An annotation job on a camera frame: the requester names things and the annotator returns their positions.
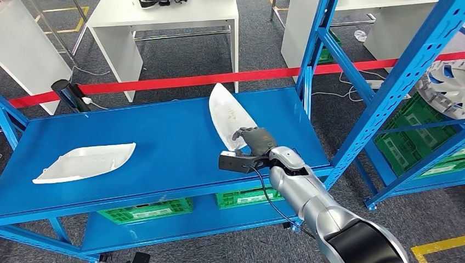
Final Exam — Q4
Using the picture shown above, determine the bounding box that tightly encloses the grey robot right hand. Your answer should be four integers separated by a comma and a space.
232, 127, 279, 157

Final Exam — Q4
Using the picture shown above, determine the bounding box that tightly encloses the white pointed plastic part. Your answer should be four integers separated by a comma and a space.
208, 82, 259, 151

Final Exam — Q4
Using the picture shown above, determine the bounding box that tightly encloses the low blue steel workbench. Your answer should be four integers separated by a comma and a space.
0, 87, 333, 263

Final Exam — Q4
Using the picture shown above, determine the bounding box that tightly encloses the tall blue steel shelf rack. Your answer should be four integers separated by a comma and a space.
294, 0, 465, 211

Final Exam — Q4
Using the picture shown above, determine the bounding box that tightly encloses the white curved plastic part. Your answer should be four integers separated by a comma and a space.
32, 142, 137, 185

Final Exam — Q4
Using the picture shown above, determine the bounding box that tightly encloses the green plastic crate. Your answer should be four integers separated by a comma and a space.
215, 187, 286, 210
374, 92, 464, 176
414, 148, 465, 180
98, 197, 194, 226
317, 31, 342, 64

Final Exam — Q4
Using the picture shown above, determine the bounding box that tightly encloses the red barrier belt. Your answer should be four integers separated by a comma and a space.
8, 52, 465, 109

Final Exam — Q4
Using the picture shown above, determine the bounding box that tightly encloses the wide white table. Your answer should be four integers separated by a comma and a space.
280, 0, 465, 82

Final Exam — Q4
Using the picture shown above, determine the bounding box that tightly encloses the white table with chrome crossbar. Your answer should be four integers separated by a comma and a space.
86, 0, 240, 103

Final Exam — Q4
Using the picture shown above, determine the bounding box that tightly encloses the black headset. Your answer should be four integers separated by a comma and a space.
139, 0, 172, 9

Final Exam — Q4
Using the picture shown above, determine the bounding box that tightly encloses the white blue wheel cover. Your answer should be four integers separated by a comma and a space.
416, 60, 465, 121

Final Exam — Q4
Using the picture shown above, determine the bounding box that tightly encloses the yellow floor tape outline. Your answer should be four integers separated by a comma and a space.
34, 6, 90, 36
410, 236, 465, 263

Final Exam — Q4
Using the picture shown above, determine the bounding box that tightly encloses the white panel table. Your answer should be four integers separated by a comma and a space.
0, 0, 73, 116

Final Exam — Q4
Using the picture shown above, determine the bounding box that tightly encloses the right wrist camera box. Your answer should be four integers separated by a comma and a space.
218, 150, 277, 174

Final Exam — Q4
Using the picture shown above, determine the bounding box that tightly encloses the black camera cable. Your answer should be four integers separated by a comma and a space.
242, 165, 317, 241

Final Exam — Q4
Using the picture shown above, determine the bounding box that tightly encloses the white power strip cable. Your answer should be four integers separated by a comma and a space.
311, 71, 387, 103

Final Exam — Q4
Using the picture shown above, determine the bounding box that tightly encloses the chrome tube frame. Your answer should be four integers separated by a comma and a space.
270, 0, 377, 29
27, 0, 90, 59

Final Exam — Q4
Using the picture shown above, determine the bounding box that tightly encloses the white floor cable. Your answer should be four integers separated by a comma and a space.
70, 64, 112, 78

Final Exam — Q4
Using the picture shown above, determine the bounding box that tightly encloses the black stanchion post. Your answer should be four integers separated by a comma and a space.
50, 79, 92, 113

